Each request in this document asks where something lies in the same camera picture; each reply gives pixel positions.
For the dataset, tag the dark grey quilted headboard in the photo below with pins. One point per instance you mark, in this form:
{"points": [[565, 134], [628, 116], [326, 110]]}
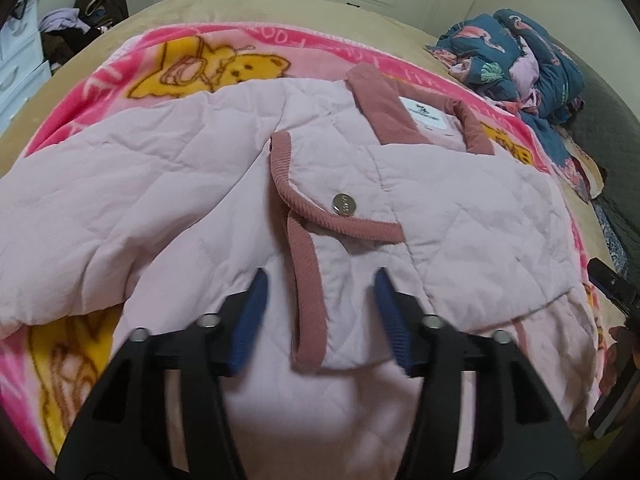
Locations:
{"points": [[610, 125]]}

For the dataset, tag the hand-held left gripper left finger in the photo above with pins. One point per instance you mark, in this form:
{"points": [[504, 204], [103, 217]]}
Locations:
{"points": [[247, 320]]}

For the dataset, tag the black tripod stand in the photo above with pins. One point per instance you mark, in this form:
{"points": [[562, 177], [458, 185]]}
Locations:
{"points": [[612, 280]]}

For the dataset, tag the pink printed bear blanket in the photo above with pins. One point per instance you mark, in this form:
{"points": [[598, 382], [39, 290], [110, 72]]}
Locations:
{"points": [[165, 57]]}

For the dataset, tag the beige bed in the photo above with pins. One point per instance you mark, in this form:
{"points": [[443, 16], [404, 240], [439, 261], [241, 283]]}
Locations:
{"points": [[300, 10]]}

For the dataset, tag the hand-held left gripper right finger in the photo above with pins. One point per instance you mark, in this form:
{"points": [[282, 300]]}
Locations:
{"points": [[392, 320]]}

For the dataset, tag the white drawer dresser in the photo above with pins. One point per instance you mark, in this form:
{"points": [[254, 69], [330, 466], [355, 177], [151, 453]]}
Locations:
{"points": [[20, 70]]}

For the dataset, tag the purple cloth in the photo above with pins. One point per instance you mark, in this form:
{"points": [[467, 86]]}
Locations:
{"points": [[62, 20]]}

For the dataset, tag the blue floral quilt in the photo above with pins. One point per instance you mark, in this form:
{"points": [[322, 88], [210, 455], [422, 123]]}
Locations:
{"points": [[530, 50]]}

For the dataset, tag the dark bag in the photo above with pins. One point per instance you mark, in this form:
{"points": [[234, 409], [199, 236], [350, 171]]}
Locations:
{"points": [[102, 5]]}

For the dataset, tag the pink quilted jacket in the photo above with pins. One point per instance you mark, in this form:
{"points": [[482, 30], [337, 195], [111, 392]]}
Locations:
{"points": [[200, 160]]}

